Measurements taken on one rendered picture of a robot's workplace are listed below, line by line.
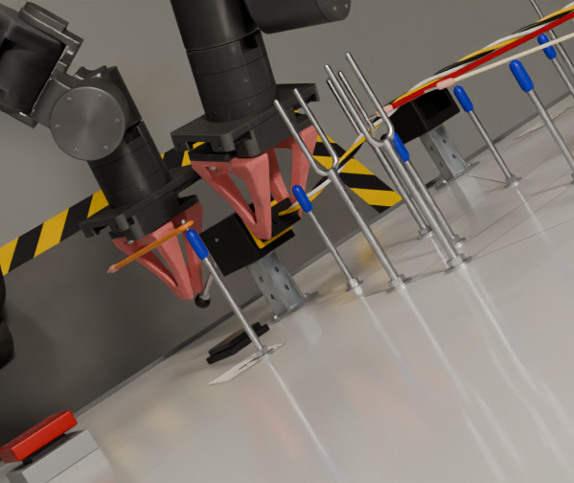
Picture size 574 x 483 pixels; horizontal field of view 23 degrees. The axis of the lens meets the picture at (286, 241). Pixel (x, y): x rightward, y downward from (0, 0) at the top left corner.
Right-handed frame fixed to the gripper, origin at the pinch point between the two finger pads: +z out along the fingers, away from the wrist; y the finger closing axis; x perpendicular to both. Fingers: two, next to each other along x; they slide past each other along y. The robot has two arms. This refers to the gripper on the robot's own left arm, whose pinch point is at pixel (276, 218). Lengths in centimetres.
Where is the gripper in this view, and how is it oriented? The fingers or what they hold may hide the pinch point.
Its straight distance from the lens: 107.3
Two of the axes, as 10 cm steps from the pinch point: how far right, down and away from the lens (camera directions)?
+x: -7.0, -0.7, 7.1
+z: 2.7, 9.0, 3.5
